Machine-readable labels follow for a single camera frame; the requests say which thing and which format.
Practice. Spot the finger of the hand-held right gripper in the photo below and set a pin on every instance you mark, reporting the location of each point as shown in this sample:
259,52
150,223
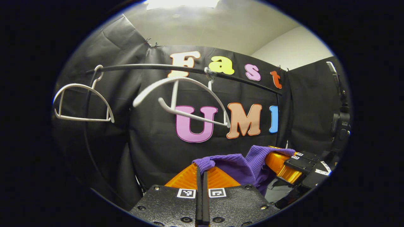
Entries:
307,156
300,165

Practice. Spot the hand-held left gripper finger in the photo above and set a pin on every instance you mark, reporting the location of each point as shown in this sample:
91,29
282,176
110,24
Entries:
199,205
205,205

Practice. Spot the white plastic clothes hanger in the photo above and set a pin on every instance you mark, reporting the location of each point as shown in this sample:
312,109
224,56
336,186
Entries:
82,119
189,115

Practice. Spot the black metal clothes rack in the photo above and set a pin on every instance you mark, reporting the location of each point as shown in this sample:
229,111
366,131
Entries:
142,66

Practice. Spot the black tripod stand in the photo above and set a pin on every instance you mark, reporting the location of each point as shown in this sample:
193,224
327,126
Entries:
341,126

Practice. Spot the clear tape wrap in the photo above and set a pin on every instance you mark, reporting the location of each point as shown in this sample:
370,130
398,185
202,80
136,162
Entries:
210,73

